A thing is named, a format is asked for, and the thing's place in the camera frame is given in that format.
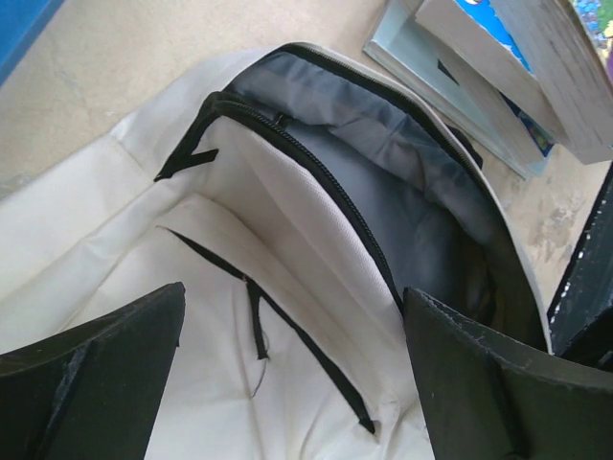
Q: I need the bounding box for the colourful wooden shelf unit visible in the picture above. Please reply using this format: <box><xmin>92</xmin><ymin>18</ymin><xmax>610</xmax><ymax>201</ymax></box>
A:
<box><xmin>0</xmin><ymin>0</ymin><xmax>63</xmax><ymax>83</ymax></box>

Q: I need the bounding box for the purple treehouse book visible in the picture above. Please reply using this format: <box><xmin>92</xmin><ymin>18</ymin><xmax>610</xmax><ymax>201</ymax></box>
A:
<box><xmin>490</xmin><ymin>0</ymin><xmax>612</xmax><ymax>164</ymax></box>

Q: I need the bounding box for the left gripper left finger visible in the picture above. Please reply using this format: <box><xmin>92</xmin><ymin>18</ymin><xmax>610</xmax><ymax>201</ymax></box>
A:
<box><xmin>1</xmin><ymin>283</ymin><xmax>186</xmax><ymax>459</ymax></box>

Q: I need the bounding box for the pale blue hardcover book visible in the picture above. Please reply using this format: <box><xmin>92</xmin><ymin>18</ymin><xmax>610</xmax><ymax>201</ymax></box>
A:
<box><xmin>364</xmin><ymin>1</ymin><xmax>552</xmax><ymax>179</ymax></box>

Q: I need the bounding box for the blue cartoon paperback book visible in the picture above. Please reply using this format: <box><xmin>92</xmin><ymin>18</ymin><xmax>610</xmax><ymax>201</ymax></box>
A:
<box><xmin>414</xmin><ymin>1</ymin><xmax>564</xmax><ymax>165</ymax></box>

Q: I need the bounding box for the beige student backpack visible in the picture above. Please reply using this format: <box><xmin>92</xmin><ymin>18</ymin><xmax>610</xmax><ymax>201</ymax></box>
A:
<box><xmin>1</xmin><ymin>43</ymin><xmax>551</xmax><ymax>459</ymax></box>

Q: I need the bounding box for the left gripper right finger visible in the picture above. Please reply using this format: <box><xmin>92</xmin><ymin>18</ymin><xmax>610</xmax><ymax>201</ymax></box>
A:
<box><xmin>403</xmin><ymin>287</ymin><xmax>612</xmax><ymax>459</ymax></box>

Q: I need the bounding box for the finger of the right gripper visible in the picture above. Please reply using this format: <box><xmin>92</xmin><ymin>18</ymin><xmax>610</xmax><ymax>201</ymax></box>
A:
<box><xmin>548</xmin><ymin>172</ymin><xmax>613</xmax><ymax>372</ymax></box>

